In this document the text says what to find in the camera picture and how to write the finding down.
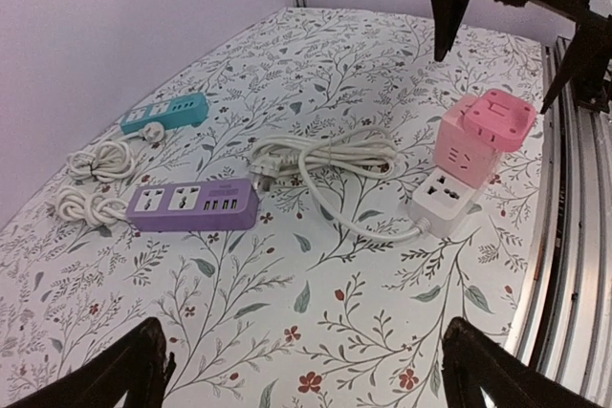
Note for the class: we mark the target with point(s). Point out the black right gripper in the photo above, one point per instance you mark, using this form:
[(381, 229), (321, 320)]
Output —
[(586, 58)]

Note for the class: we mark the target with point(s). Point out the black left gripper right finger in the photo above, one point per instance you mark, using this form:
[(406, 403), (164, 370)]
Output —
[(475, 367)]

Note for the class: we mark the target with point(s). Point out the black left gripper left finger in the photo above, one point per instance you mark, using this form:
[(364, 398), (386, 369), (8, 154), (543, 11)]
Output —
[(136, 369)]

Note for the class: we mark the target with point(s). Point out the light pink cube socket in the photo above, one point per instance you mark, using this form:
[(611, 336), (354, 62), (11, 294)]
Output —
[(465, 157)]

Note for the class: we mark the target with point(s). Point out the white power strip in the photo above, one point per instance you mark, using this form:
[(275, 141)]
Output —
[(442, 201)]

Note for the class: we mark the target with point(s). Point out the purple power strip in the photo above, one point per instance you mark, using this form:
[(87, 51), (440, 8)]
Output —
[(220, 205)]

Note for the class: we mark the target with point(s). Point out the teal power strip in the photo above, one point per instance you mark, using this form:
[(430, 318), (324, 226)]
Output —
[(191, 109)]

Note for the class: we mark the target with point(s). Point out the floral patterned table mat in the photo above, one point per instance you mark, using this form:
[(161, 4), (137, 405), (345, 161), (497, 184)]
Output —
[(296, 312)]

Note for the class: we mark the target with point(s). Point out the aluminium front rail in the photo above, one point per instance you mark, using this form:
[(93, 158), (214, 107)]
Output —
[(562, 325)]

